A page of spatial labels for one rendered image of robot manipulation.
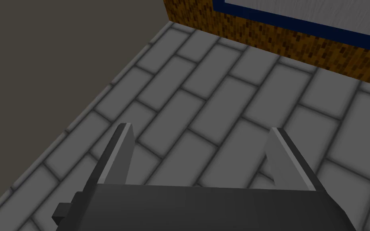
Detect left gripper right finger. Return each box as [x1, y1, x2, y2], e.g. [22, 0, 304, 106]
[265, 127, 327, 193]

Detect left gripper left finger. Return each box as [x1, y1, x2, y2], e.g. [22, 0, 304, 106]
[87, 122, 136, 193]

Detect blue framed white door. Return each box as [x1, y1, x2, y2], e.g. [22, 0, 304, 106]
[212, 0, 370, 46]

